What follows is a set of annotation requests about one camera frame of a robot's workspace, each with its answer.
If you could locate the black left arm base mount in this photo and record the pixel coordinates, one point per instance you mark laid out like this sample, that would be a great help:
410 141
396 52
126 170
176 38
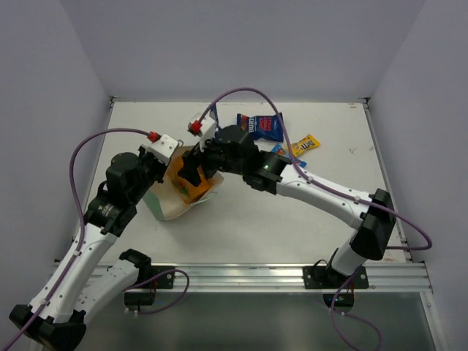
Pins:
145 295

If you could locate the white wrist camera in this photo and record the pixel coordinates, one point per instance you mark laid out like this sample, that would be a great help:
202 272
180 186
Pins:
203 127
162 147

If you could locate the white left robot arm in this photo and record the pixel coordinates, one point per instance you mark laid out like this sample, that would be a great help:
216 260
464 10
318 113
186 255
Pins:
58 316

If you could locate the green printed paper gift bag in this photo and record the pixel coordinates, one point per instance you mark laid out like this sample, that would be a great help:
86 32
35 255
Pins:
175 196

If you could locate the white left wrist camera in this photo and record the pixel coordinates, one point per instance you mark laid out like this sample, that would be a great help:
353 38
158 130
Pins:
162 147

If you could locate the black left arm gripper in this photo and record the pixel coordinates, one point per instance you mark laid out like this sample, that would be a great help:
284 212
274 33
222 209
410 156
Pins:
156 167

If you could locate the aluminium mounting rail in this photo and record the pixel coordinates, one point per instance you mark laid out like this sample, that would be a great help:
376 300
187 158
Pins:
290 278

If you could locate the yellow M&M's packet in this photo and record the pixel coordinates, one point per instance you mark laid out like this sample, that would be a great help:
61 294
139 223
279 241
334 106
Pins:
305 144

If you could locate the large orange snack bag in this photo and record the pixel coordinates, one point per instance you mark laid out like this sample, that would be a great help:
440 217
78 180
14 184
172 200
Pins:
187 192

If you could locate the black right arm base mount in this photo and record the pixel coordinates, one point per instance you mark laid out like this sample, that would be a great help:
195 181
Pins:
320 277

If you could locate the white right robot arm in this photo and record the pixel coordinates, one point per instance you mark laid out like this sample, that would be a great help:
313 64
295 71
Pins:
232 150

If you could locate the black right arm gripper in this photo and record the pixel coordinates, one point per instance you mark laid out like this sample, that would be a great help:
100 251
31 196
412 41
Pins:
194 158

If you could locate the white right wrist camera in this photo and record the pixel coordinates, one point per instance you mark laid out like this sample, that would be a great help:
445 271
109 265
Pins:
203 127

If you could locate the dark blue Burts crisps bag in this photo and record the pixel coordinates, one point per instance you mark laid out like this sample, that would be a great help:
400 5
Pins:
262 127

